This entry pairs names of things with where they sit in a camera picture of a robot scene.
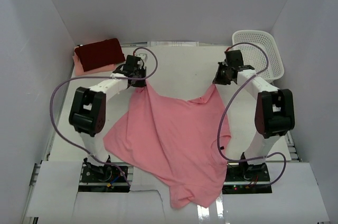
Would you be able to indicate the dark red folded t-shirt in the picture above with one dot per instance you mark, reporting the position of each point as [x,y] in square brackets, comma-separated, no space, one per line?
[100,54]

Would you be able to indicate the white front cover board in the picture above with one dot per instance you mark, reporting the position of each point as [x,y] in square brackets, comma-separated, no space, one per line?
[296,198]

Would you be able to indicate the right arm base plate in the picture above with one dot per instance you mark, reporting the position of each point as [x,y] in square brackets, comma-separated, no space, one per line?
[236,182]

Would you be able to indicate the white paper sheet at wall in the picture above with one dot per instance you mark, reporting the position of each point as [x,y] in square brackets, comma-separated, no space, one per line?
[172,43]

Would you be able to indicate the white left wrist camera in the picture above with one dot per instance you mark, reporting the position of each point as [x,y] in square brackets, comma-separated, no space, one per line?
[143,59]

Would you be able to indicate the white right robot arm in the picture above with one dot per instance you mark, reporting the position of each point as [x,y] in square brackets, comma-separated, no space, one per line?
[274,114]

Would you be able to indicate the pink t-shirt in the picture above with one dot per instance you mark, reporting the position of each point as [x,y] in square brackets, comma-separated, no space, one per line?
[179,142]

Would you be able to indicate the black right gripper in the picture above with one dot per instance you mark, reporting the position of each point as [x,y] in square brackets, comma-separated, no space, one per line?
[218,80]

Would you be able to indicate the white perforated plastic basket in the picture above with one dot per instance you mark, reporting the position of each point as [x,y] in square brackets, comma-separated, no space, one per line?
[259,50]

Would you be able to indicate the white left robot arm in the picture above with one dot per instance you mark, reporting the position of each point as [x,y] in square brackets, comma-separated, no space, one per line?
[88,110]

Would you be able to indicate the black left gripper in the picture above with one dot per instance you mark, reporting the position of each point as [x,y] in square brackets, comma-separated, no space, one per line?
[141,84]

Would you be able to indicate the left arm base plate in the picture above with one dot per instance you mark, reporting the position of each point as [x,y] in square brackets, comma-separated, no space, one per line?
[105,178]

